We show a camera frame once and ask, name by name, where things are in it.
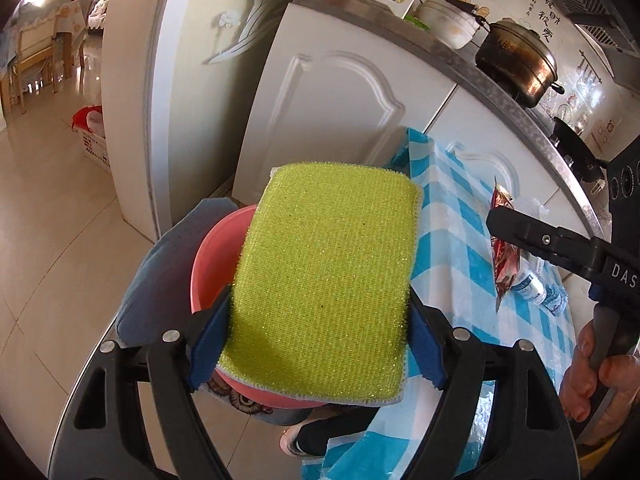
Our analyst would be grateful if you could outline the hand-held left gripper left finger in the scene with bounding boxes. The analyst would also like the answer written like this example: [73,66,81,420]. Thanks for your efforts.
[47,284,236,480]

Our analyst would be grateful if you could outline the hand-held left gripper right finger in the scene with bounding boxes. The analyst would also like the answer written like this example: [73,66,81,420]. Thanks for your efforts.
[406,292,583,480]

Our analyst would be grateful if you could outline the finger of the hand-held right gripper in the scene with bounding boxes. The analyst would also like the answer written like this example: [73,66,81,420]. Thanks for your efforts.
[486,207,608,286]

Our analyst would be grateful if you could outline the pink plastic basin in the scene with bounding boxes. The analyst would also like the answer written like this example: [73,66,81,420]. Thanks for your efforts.
[190,204,331,411]

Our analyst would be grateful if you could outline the yellow green scouring sponge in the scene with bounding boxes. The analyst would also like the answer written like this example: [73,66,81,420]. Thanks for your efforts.
[216,162,421,406]

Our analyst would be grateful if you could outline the person's right hand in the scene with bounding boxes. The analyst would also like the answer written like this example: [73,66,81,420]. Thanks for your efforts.
[559,317,640,446]

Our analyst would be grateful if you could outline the red sachet packet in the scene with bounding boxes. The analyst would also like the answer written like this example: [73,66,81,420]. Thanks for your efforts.
[487,177,526,313]

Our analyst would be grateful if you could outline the small clear bottle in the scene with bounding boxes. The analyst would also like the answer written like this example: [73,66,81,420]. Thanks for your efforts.
[510,255,548,306]

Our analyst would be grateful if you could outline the grey blue cloth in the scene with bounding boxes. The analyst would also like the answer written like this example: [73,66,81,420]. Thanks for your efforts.
[115,197,306,426]

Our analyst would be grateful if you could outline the black wok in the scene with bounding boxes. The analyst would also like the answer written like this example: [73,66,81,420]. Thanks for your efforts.
[550,116,608,183]

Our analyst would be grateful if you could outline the blue white checked tablecloth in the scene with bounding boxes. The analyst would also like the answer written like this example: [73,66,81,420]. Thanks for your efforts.
[300,127,581,480]

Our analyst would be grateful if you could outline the person's foot in shoe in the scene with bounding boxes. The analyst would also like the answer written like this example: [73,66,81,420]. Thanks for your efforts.
[295,404,377,457]

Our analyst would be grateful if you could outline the white cabinet door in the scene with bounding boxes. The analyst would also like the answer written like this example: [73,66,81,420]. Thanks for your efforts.
[232,2,458,211]
[425,82,563,211]

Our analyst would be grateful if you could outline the white slipper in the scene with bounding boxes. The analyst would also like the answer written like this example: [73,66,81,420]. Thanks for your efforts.
[279,422,331,458]

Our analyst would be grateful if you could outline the white cabinet doors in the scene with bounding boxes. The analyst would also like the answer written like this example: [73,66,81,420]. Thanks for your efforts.
[272,0,613,241]

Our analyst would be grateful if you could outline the brown metal cooking pot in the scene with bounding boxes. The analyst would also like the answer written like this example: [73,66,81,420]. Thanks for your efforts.
[474,19,566,108]

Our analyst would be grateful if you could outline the range hood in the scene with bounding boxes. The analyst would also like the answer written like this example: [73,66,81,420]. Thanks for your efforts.
[545,0,640,78]

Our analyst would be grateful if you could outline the yellow cloth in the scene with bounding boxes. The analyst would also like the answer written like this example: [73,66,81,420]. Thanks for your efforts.
[575,435,640,480]

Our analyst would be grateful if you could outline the white plastic crate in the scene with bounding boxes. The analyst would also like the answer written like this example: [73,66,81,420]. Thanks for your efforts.
[75,127,113,168]

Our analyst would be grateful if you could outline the white refrigerator with flower print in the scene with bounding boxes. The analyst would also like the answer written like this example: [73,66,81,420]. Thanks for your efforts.
[102,0,301,241]

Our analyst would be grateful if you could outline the white ceramic bowl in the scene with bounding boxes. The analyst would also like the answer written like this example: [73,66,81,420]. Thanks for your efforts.
[416,0,483,51]

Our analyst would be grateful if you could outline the red bag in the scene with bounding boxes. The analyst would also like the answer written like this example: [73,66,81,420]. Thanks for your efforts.
[71,105,105,137]

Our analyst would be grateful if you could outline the wooden chair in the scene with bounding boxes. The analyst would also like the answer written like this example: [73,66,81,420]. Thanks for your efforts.
[7,30,61,116]

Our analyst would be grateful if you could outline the dining table with cloth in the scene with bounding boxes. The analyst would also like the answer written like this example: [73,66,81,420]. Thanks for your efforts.
[0,0,85,73]

